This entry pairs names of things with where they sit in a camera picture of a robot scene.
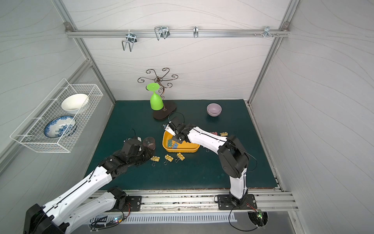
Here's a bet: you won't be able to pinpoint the yellow plastic storage box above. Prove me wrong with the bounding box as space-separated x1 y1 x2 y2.
162 131 200 153

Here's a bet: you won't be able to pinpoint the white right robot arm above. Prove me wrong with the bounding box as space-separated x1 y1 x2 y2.
166 124 250 203

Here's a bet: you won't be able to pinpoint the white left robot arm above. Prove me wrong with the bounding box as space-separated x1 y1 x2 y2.
23 139 155 234

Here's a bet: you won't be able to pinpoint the small brown glass cup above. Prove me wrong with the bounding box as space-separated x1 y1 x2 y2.
143 136 156 151

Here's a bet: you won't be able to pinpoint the dark metal cup stand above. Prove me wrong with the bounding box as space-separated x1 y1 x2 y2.
137 67 179 120

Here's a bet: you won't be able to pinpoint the green plastic goblet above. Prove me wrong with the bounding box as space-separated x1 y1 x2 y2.
146 83 164 111

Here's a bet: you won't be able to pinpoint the lilac ceramic bowl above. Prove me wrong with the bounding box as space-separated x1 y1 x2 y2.
206 103 222 117

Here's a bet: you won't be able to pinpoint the blue patterned ceramic plate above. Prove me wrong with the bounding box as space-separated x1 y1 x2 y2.
43 116 77 138

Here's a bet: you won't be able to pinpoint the white ceramic bowl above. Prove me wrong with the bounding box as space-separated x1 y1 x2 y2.
61 94 89 115

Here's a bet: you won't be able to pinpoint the metal loop hook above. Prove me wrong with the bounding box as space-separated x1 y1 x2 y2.
154 26 170 41

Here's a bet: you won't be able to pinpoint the small metal hook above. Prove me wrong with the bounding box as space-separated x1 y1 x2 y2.
193 26 199 38

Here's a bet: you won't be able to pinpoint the metal double hook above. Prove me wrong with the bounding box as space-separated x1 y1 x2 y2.
121 31 137 52

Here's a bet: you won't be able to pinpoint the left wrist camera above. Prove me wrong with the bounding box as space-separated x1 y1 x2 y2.
121 138 142 155

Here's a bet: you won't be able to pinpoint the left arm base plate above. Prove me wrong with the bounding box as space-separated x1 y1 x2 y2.
105 196 143 212

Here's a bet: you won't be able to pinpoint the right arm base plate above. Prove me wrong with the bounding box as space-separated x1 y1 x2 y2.
214 194 258 211

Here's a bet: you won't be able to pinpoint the white wire wall basket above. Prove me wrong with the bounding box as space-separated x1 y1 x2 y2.
10 79 103 153

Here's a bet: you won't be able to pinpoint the metal bracket hook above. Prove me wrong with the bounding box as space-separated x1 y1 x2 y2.
253 26 279 38

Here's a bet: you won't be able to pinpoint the aluminium cross rail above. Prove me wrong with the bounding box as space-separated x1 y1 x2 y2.
66 29 291 39

